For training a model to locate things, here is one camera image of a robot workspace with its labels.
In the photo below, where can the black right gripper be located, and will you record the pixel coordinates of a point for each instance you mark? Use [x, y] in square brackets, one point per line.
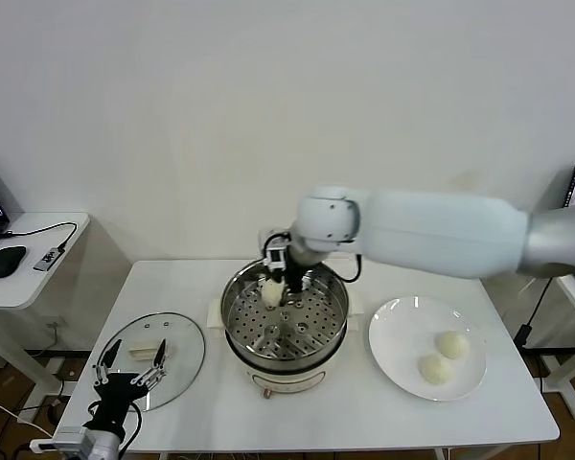
[299, 266]

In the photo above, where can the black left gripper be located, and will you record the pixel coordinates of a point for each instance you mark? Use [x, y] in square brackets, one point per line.
[117, 397]

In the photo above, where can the white steamed baozi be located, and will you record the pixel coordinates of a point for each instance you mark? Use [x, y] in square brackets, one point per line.
[453, 345]
[436, 370]
[272, 294]

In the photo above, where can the round glass pot lid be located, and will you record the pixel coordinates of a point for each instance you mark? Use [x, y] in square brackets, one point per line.
[182, 345]

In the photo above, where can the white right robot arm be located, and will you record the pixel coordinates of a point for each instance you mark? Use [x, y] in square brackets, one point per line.
[436, 235]

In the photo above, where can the stainless steel steamer basket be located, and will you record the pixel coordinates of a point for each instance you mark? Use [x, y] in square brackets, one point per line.
[239, 297]

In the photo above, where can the cream electric cooker base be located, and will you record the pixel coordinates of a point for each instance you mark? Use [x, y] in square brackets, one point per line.
[287, 378]

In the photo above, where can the white side table with mouse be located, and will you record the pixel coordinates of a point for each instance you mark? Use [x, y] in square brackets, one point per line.
[29, 287]

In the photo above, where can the white round plate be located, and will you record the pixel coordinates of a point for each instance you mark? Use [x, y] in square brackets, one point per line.
[402, 335]

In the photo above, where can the small silver usb hub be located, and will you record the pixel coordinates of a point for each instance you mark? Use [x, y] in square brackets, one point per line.
[47, 260]

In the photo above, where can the black computer mouse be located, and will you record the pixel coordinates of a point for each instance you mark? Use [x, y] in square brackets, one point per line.
[7, 262]

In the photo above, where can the black power adapter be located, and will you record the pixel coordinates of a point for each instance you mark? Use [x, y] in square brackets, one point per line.
[523, 334]

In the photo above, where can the white side table with label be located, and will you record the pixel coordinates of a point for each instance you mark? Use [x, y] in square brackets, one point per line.
[566, 383]

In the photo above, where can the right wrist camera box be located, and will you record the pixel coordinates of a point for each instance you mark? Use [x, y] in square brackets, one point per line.
[275, 259]

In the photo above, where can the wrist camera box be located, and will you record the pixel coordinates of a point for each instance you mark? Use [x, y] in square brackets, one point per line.
[69, 438]
[275, 259]

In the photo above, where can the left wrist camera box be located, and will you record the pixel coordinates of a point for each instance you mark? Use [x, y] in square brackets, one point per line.
[69, 438]

